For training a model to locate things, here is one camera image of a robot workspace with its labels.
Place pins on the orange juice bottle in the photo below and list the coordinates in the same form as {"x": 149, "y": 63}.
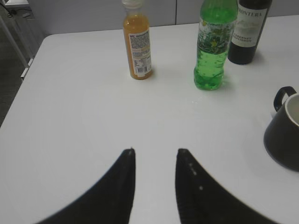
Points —
{"x": 136, "y": 31}

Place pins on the red wine bottle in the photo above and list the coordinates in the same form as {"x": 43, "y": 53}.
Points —
{"x": 252, "y": 15}

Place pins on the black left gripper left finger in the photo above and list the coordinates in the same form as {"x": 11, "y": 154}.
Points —
{"x": 108, "y": 201}

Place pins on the black mug white inside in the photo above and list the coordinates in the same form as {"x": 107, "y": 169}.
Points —
{"x": 281, "y": 137}

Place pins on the green sprite bottle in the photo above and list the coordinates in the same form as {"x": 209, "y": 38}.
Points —
{"x": 216, "y": 26}

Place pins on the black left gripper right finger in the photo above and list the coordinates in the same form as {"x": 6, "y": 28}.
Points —
{"x": 244, "y": 186}

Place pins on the white table leg frame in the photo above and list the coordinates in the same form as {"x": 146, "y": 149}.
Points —
{"x": 12, "y": 8}

